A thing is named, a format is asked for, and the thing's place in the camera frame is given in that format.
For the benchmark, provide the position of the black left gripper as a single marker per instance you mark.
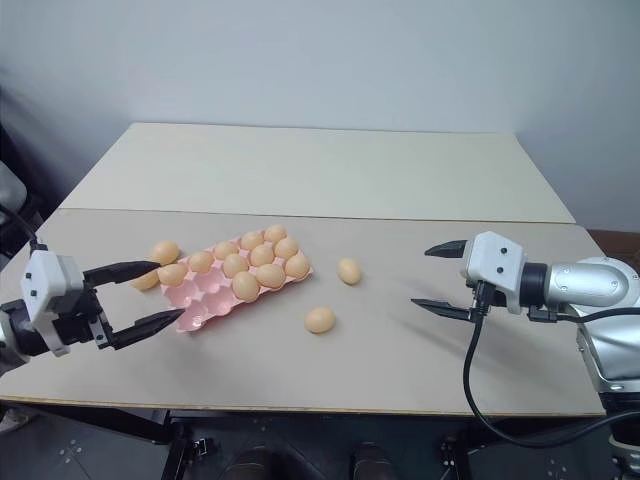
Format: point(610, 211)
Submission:
point(77, 320)

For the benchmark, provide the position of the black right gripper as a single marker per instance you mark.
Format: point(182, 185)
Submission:
point(492, 299)

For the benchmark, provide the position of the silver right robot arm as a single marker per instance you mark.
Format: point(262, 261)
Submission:
point(595, 285)

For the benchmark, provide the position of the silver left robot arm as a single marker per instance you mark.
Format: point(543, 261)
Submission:
point(15, 322)

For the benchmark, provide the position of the pink plastic egg tray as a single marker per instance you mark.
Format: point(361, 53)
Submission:
point(197, 320)

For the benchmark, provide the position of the tan egg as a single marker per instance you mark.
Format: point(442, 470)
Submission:
point(147, 283)
point(320, 320)
point(252, 241)
point(201, 261)
point(245, 286)
point(297, 266)
point(349, 270)
point(235, 265)
point(270, 276)
point(286, 247)
point(173, 274)
point(166, 251)
point(261, 254)
point(226, 249)
point(275, 233)

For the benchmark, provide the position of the grey background object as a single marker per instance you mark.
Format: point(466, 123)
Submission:
point(11, 185)

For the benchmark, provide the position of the dark rounded shape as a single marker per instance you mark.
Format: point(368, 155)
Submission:
point(374, 462)
point(260, 465)

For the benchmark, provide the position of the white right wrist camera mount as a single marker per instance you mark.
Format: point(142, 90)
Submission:
point(492, 260)

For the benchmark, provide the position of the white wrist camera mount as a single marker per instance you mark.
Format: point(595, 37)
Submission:
point(492, 260)
point(47, 275)

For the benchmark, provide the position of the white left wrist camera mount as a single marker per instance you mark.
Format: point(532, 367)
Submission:
point(47, 275)

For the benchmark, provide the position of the black metal table frame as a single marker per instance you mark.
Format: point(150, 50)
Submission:
point(175, 435)

